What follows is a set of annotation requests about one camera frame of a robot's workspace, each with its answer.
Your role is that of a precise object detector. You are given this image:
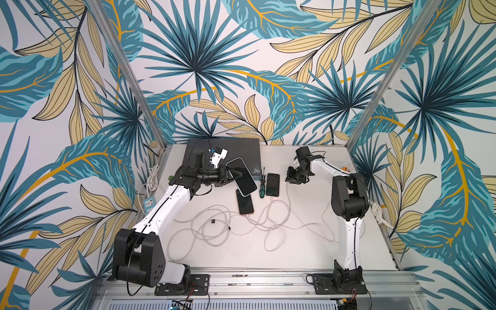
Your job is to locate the white-edged black phone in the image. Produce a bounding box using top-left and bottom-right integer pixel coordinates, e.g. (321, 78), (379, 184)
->
(266, 173), (280, 197)

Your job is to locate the pink-edged black phone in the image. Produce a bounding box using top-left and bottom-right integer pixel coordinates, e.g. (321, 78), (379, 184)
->
(236, 190), (254, 216)

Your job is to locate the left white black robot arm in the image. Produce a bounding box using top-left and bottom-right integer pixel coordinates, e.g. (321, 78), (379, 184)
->
(112, 149), (257, 288)

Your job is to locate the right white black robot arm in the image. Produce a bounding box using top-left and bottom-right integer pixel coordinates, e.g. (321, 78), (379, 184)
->
(285, 147), (370, 295)

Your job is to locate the light blue power strip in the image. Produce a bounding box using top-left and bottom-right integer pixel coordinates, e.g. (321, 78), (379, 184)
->
(143, 197), (156, 213)

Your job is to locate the grey network switch box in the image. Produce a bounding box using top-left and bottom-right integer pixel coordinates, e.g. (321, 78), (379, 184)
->
(182, 137), (263, 181)

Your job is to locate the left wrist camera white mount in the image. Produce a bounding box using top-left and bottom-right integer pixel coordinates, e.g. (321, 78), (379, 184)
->
(210, 147), (228, 169)

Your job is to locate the green handled screwdriver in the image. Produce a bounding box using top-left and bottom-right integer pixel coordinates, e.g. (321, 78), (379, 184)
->
(259, 168), (266, 198)

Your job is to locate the grey looping cable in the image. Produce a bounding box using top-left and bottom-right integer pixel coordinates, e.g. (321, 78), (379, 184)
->
(166, 203), (311, 262)

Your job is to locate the white power strip cord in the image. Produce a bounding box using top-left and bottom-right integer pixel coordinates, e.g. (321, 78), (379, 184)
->
(135, 164), (161, 202)

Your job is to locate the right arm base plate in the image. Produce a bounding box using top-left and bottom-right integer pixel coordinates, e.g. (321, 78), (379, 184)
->
(306, 273), (368, 295)

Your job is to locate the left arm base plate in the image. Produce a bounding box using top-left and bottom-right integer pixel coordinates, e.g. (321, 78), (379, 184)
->
(154, 274), (210, 297)

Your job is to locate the left aluminium corner post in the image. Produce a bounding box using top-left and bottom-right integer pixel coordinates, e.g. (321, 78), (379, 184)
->
(87, 0), (167, 152)

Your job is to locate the aluminium corner post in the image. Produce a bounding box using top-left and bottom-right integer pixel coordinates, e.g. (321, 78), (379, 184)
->
(346, 1), (441, 152)
(87, 0), (167, 152)

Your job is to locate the aluminium front rail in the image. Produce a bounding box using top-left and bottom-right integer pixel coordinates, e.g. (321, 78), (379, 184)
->
(90, 268), (430, 309)

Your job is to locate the right aluminium corner post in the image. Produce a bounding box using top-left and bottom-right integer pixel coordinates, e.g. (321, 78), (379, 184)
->
(346, 1), (441, 152)

